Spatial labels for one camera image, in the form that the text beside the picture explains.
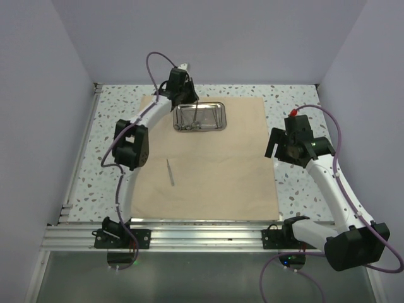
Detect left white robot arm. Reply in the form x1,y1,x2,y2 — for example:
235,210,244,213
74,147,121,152
101,66,199,248

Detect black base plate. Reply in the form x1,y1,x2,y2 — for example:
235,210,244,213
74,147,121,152
92,229,152,249
261,224,309,251

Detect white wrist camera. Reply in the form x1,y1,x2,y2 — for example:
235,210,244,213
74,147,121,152
177,63,189,71
289,109,299,117

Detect steel surgical scissors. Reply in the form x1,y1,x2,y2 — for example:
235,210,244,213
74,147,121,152
182,108,194,131

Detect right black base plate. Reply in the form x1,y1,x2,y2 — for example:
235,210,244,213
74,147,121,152
261,224,309,251

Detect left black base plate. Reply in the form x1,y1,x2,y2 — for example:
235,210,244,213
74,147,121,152
92,229,152,249

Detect steel forceps in tray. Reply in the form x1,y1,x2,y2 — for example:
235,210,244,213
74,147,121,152
173,109,186,131

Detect steel instrument tray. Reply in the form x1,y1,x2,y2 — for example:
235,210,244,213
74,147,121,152
173,102,227,133

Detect purple cable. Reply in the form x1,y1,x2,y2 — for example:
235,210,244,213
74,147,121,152
100,52,177,271
258,104,404,303

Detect aluminium rail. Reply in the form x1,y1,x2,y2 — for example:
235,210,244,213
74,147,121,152
40,221,270,253
57,83,104,225

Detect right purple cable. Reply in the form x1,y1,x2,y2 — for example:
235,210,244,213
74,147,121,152
258,104,404,303

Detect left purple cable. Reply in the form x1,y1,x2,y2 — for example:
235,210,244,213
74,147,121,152
100,52,177,271

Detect thin steel probe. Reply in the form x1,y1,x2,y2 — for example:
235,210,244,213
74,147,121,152
212,108,220,129

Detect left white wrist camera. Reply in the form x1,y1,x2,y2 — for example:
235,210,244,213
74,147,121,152
177,63,189,71

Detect aluminium front rail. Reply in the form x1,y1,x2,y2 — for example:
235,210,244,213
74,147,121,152
40,221,270,253

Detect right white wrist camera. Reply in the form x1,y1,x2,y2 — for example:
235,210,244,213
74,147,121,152
289,109,299,117

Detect aluminium left side rail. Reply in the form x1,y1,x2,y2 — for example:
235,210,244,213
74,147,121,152
57,83,104,225

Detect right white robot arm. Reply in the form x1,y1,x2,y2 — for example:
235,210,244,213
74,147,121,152
265,115,390,271

